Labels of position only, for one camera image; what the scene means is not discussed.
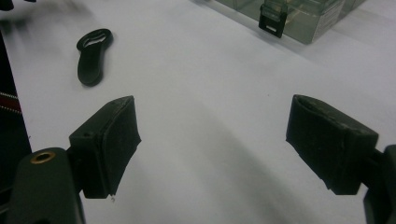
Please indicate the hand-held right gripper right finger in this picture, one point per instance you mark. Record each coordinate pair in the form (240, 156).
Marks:
(330, 143)

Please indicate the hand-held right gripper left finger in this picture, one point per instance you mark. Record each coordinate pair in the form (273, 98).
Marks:
(102, 146)

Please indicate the black bottle opener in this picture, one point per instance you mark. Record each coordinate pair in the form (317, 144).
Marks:
(91, 59)

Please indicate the clear plastic storage box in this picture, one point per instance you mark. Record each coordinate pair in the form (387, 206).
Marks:
(311, 18)

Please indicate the dark striped clothing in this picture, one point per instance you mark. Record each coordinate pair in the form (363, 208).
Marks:
(9, 124)

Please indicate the black box latch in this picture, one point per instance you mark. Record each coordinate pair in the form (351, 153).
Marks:
(272, 19)

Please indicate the dark object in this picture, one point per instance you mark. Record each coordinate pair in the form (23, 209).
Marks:
(6, 3)

